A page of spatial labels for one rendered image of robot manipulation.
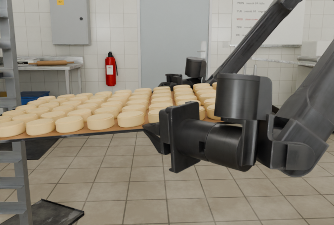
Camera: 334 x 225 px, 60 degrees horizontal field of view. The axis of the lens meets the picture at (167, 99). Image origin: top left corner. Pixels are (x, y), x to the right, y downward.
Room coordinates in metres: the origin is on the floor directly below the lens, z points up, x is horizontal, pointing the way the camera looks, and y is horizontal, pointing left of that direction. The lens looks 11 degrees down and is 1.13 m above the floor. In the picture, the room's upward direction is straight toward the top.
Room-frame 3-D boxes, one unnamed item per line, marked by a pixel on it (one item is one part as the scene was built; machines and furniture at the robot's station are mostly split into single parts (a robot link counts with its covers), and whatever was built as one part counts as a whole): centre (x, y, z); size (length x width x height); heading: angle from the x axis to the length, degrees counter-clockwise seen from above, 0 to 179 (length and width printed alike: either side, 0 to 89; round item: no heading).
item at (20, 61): (3.85, 1.88, 0.92); 0.32 x 0.30 x 0.09; 10
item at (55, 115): (0.59, 0.24, 0.98); 0.05 x 0.05 x 0.02
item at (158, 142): (0.47, 0.01, 1.00); 0.09 x 0.07 x 0.07; 46
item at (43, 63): (3.78, 1.49, 0.91); 0.56 x 0.06 x 0.06; 122
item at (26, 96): (3.88, 1.86, 0.36); 0.46 x 0.38 x 0.26; 5
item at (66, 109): (0.65, 0.24, 0.98); 0.05 x 0.05 x 0.02
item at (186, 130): (0.42, -0.04, 1.00); 0.07 x 0.07 x 0.10; 46
